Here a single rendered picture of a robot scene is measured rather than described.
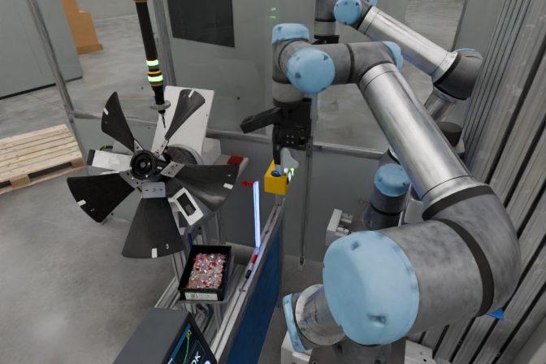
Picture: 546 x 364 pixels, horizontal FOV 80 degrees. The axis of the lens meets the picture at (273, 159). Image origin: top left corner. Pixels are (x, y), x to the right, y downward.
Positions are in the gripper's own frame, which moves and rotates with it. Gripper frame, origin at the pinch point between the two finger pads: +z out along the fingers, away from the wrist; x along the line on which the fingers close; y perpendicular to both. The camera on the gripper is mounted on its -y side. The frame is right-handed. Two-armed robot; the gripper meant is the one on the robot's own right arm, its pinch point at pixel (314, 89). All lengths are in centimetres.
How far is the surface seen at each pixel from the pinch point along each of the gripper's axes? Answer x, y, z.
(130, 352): -92, -19, 25
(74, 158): 102, -261, 133
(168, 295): -10, -83, 140
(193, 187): -31, -38, 31
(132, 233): -46, -58, 46
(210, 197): -33, -31, 33
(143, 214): -40, -57, 42
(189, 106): -11.7, -47.1, 7.2
